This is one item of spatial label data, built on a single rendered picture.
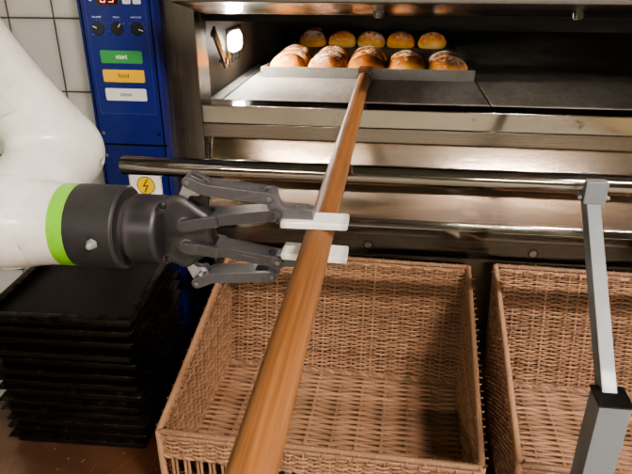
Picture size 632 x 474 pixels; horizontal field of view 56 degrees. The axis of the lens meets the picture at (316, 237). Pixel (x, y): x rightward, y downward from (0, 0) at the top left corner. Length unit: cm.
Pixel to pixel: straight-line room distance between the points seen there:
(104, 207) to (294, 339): 29
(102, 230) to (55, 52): 82
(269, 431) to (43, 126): 51
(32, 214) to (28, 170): 7
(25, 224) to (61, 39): 78
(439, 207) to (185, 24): 65
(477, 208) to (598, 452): 60
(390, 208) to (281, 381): 93
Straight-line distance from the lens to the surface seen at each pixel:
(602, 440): 89
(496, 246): 138
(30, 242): 69
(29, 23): 145
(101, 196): 67
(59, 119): 78
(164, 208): 65
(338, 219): 62
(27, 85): 77
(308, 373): 141
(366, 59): 161
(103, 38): 134
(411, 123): 126
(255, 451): 36
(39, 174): 74
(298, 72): 161
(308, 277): 52
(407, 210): 131
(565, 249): 141
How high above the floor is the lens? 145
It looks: 25 degrees down
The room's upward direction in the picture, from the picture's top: straight up
